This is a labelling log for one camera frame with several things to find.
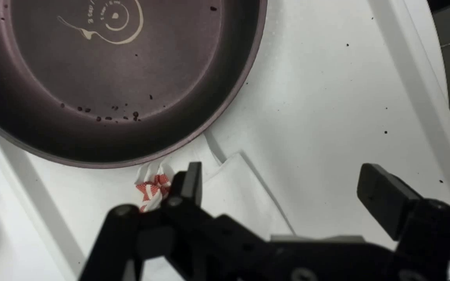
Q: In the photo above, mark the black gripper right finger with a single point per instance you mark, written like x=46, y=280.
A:
x=410, y=219

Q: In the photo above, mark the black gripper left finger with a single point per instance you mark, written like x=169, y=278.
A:
x=186, y=186

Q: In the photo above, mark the white square tray board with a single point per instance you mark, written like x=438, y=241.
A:
x=335, y=84

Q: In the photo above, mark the dark brown frying pan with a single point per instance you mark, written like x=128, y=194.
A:
x=114, y=83

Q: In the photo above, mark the white napkin with red stripes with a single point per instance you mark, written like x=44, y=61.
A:
x=228, y=188

